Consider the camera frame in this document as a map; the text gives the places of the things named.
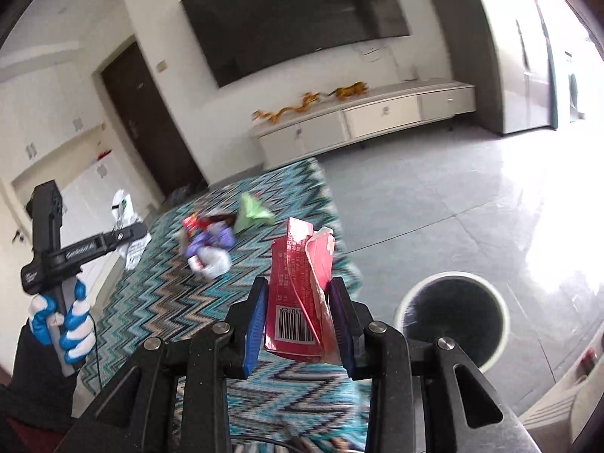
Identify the dark brown door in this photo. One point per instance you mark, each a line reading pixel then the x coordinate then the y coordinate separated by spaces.
pixel 146 118

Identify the white washing machine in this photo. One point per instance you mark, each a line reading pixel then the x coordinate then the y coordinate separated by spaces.
pixel 572 89

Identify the red paper carton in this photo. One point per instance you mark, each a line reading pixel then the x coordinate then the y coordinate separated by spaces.
pixel 292 283

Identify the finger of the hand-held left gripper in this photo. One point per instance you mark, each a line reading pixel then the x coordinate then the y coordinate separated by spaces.
pixel 132 232

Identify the white tv cabinet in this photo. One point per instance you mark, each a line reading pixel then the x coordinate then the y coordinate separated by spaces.
pixel 377 113

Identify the grey steel refrigerator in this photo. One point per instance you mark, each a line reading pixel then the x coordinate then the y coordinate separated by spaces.
pixel 514 56

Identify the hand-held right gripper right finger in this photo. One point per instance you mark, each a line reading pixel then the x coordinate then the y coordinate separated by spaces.
pixel 342 332

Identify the white round trash bin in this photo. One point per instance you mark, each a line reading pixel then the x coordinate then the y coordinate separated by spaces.
pixel 453 311

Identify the red clear plastic wrapper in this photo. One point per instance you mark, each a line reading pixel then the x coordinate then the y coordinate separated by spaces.
pixel 191 222

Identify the short golden dragon ornament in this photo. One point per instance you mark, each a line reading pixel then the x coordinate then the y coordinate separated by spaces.
pixel 349 90

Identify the white crumpled plastic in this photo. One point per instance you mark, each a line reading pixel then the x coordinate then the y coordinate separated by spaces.
pixel 214 262

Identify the beige sofa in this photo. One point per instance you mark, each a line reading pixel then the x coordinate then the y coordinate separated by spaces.
pixel 566 410

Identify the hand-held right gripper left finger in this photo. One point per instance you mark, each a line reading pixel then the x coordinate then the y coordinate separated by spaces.
pixel 252 328

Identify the purple wrapper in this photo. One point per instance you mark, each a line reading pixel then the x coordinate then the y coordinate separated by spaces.
pixel 212 238

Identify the person's left hand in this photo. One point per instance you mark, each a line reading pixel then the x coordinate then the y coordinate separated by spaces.
pixel 78 328

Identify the white plastic bag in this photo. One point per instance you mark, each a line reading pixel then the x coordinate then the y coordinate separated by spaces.
pixel 123 207

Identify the wall switch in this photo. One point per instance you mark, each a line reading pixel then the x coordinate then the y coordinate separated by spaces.
pixel 162 65

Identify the green wrapper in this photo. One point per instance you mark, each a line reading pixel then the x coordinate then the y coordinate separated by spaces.
pixel 252 214

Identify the dark red foil wrapper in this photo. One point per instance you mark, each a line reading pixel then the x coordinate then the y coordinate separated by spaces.
pixel 221 219

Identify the person's left forearm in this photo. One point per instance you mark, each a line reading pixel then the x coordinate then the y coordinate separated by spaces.
pixel 33 387

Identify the black wall television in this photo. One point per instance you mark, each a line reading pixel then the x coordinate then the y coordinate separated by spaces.
pixel 292 14

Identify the teal zigzag rug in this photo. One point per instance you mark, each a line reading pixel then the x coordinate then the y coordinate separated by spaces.
pixel 155 292

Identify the long golden dragon ornament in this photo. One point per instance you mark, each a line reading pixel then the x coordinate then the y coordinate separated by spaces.
pixel 309 99

